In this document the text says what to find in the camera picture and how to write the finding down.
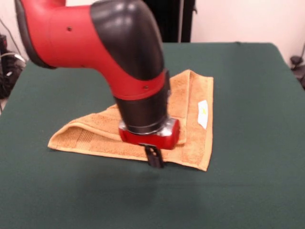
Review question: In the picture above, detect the orange terry towel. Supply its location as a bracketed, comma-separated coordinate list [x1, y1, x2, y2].
[47, 69, 214, 172]

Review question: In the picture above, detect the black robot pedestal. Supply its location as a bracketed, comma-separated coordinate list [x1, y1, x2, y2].
[142, 0, 199, 43]

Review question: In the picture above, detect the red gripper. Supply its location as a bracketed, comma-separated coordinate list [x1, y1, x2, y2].
[118, 118, 181, 169]

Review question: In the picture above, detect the black stand base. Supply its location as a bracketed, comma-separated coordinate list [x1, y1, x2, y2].
[0, 33, 27, 100]
[290, 55, 305, 90]

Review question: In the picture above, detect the dark green tablecloth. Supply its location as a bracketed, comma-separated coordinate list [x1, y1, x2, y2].
[0, 42, 305, 229]

